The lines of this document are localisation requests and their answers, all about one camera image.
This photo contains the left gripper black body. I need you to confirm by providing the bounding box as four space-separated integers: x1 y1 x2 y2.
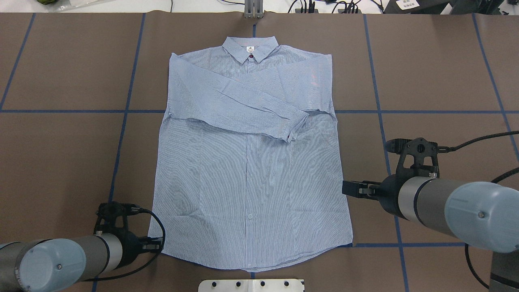
119 231 148 266

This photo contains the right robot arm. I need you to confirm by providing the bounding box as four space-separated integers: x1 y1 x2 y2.
342 174 519 292

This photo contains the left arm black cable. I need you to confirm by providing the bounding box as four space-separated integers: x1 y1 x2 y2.
83 207 166 282

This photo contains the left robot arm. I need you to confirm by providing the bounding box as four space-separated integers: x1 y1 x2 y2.
0 232 163 292

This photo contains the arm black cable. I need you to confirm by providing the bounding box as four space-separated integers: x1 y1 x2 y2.
438 131 519 284
83 207 166 282

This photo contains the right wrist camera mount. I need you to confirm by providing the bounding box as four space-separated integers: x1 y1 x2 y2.
384 138 452 180

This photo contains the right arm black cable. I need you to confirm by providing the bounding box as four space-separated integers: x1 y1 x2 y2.
438 131 519 284

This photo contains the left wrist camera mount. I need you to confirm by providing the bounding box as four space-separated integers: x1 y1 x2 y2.
93 201 143 235

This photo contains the blue striped button shirt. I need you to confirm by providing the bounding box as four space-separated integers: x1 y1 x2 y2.
152 37 354 272

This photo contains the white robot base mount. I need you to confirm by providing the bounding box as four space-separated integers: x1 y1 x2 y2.
198 279 306 292

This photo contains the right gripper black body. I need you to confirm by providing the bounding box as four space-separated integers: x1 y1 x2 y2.
365 174 406 215

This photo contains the aluminium frame post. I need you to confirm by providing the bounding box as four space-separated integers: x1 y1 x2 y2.
244 0 264 19

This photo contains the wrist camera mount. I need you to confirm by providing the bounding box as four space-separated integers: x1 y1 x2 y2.
384 138 452 180
93 201 143 235

